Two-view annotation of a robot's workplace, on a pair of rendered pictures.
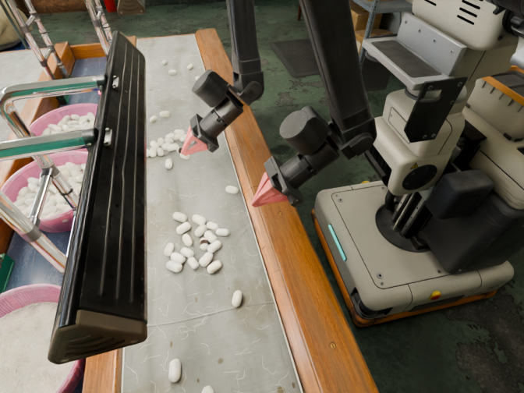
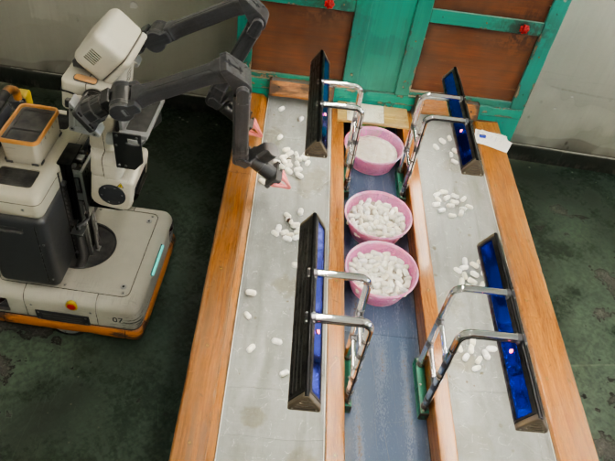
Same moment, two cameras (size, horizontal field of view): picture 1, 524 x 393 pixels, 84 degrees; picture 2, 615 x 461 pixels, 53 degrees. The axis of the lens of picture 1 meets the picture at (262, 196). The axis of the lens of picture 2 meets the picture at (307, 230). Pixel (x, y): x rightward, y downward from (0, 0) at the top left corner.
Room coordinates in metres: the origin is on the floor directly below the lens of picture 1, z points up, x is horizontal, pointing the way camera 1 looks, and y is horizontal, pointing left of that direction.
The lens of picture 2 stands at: (2.34, 0.63, 2.40)
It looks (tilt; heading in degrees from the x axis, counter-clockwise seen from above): 45 degrees down; 191
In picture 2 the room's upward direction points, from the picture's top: 9 degrees clockwise
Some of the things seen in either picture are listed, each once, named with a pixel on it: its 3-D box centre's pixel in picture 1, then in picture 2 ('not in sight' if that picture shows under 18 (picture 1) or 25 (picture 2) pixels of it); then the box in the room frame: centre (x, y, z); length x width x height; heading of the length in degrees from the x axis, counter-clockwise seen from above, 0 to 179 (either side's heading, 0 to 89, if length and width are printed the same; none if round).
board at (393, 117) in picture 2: not in sight; (372, 114); (-0.08, 0.39, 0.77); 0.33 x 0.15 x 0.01; 105
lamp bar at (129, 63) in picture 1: (112, 128); (318, 99); (0.37, 0.22, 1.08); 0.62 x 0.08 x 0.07; 15
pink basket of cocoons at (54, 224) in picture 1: (62, 193); (376, 221); (0.56, 0.57, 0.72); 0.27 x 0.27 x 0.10
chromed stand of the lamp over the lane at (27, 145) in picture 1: (104, 210); (333, 139); (0.35, 0.30, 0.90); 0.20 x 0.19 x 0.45; 15
